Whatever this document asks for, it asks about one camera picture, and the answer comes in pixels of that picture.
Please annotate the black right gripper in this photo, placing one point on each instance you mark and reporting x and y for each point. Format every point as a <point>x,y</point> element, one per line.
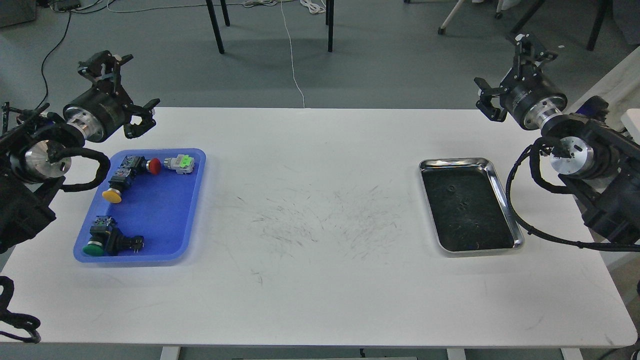
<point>527,95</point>

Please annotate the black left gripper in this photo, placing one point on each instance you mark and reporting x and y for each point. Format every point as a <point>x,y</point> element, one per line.
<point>100,111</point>

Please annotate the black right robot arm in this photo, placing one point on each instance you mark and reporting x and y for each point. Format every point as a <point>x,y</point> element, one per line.
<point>577,154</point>

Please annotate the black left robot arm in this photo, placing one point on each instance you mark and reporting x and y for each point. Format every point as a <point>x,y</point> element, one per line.
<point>44,152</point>

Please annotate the beige cloth cover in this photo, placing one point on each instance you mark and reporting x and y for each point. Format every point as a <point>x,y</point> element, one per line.
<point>620,88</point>

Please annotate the blue plastic tray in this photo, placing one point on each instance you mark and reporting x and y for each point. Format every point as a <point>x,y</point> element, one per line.
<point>161,208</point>

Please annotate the black chair leg left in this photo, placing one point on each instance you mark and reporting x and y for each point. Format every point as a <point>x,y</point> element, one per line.
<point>214,22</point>

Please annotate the black chair leg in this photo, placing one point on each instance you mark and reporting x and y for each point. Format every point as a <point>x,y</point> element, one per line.
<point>214,22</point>
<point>329,15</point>

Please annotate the steel tray with black mat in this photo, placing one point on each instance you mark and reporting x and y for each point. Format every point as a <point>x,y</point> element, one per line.
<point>467,205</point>

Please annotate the black chair leg right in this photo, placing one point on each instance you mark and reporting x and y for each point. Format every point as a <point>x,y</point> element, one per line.
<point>329,15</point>

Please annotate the red push button switch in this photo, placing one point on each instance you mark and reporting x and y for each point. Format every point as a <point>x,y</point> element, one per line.
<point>140,164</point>

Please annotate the yellow push button switch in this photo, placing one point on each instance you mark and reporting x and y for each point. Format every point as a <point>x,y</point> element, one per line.
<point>119,182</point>

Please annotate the grey switch with green label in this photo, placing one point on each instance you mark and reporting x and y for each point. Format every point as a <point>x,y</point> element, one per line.
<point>181,163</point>

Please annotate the green push button switch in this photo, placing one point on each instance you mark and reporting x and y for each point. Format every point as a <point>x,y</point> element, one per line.
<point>107,239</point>

